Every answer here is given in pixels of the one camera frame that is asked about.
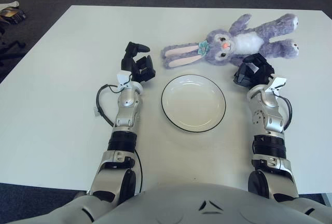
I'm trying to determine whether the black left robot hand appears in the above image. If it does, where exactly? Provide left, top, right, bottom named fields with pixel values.
left=120, top=41, right=156, bottom=83

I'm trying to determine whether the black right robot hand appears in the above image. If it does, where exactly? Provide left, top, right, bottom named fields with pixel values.
left=232, top=52, right=275, bottom=88

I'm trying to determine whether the purple plush bunny doll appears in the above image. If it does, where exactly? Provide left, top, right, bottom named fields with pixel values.
left=160, top=13, right=300, bottom=69

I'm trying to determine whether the white plate with black rim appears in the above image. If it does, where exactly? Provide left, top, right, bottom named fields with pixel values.
left=161, top=74, right=227, bottom=133

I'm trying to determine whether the black chair base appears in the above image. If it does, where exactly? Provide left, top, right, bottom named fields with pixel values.
left=0, top=21, right=26, bottom=66

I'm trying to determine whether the dark box on floor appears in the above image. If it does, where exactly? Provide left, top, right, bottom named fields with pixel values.
left=0, top=7, right=26, bottom=24

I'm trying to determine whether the white cloth on floor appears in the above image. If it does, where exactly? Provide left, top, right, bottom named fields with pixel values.
left=0, top=0, right=21, bottom=11

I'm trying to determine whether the grey robot torso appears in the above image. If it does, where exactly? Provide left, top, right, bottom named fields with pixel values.
left=95, top=182, right=332, bottom=224

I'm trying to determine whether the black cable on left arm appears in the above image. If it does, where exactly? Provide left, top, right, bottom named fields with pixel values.
left=96, top=82, right=144, bottom=195

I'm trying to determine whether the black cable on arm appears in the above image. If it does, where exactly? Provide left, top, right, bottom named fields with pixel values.
left=276, top=91, right=294, bottom=131
left=96, top=82, right=144, bottom=195

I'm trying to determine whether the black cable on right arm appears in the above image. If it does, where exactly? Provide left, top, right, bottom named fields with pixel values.
left=276, top=91, right=294, bottom=131

